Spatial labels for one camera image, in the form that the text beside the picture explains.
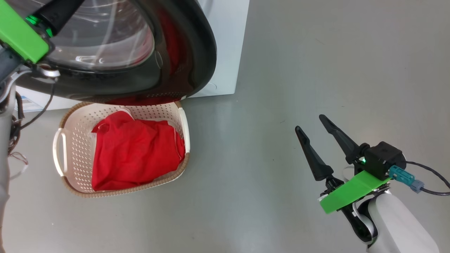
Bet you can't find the plain red garment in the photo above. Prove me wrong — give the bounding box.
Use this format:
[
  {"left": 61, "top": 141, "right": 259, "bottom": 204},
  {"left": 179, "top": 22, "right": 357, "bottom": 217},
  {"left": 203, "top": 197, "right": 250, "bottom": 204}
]
[{"left": 91, "top": 109, "right": 183, "bottom": 192}]

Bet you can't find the cream perforated laundry basket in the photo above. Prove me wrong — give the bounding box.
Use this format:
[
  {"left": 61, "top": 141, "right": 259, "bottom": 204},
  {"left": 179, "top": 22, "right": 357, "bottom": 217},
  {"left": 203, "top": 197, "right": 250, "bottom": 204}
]
[{"left": 53, "top": 101, "right": 191, "bottom": 198}]

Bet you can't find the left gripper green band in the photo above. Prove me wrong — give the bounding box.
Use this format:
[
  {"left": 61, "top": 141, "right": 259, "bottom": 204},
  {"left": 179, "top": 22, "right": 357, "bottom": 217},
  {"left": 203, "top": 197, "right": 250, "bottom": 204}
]
[{"left": 0, "top": 0, "right": 85, "bottom": 64}]

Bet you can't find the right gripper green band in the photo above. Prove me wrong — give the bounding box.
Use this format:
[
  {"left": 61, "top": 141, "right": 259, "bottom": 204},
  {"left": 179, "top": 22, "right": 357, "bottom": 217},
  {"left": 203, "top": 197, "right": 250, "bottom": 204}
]
[{"left": 295, "top": 114, "right": 391, "bottom": 214}]

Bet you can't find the white washing machine body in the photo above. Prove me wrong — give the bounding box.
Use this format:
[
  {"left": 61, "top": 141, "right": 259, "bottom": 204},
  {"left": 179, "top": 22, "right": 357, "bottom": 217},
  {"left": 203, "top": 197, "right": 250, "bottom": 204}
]
[{"left": 14, "top": 0, "right": 250, "bottom": 111}]

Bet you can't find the teal right camera connector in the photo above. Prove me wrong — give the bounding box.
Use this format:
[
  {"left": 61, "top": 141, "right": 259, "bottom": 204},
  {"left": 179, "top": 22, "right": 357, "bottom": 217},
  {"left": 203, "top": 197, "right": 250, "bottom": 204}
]
[{"left": 388, "top": 165, "right": 425, "bottom": 193}]

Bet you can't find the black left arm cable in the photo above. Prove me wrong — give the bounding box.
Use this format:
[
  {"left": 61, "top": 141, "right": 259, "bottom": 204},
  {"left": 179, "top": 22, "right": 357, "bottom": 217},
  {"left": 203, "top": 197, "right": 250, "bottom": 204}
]
[{"left": 19, "top": 79, "right": 56, "bottom": 130}]

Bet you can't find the dark washing machine door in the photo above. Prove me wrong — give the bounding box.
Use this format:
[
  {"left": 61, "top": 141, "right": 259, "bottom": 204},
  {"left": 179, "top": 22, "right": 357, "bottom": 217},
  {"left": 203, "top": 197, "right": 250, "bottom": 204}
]
[{"left": 7, "top": 0, "right": 217, "bottom": 106}]

